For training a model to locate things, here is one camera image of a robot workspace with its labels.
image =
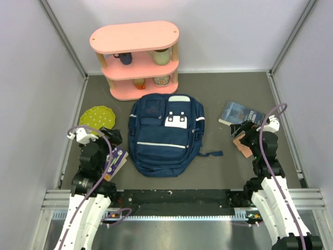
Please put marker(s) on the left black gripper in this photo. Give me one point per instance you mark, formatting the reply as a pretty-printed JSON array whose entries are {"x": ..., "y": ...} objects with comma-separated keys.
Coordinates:
[{"x": 115, "y": 137}]

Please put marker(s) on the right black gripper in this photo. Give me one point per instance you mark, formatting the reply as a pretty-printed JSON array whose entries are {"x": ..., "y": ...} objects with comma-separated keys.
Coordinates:
[{"x": 250, "y": 128}]

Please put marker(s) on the navy blue student backpack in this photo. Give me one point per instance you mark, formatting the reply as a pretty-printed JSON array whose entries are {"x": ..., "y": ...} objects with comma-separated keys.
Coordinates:
[{"x": 166, "y": 133}]

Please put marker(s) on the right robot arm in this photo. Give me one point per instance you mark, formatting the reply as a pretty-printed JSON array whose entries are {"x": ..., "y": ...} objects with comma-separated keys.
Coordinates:
[{"x": 269, "y": 193}]

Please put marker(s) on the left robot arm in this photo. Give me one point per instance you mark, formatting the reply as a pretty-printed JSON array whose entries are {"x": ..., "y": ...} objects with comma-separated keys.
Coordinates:
[{"x": 92, "y": 191}]

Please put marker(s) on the green polka dot plate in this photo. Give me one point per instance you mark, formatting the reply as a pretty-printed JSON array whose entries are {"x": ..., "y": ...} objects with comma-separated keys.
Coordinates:
[{"x": 97, "y": 117}]

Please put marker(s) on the blue Nineteen Eighty-Four book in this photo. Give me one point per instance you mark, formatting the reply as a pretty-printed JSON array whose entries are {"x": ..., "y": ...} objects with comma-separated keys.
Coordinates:
[{"x": 235, "y": 114}]

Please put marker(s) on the orange treehouse paperback book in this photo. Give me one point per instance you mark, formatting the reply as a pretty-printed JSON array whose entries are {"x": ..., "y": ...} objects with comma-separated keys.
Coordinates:
[{"x": 107, "y": 177}]

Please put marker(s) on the small orange cup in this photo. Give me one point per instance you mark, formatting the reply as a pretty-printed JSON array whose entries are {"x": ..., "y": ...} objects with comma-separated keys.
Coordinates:
[{"x": 139, "y": 83}]

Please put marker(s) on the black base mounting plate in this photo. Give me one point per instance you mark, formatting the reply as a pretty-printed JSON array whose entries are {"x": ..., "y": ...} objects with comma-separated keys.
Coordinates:
[{"x": 223, "y": 197}]

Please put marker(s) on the patterned ceramic bowl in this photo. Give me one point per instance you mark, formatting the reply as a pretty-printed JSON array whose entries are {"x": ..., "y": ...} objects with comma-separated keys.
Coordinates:
[{"x": 162, "y": 81}]

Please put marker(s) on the dark blue mug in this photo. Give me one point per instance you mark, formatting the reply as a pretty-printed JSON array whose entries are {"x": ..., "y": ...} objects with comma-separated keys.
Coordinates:
[{"x": 125, "y": 58}]

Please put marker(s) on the pink three-tier wooden shelf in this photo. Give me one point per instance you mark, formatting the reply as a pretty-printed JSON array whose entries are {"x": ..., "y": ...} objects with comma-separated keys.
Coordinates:
[{"x": 136, "y": 38}]

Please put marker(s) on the pale green mug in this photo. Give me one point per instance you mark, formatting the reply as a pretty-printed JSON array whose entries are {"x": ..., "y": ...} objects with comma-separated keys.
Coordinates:
[{"x": 161, "y": 57}]

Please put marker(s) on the aluminium frame rail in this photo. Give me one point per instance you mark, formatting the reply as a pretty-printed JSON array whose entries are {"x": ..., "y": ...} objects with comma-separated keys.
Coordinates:
[{"x": 306, "y": 199}]

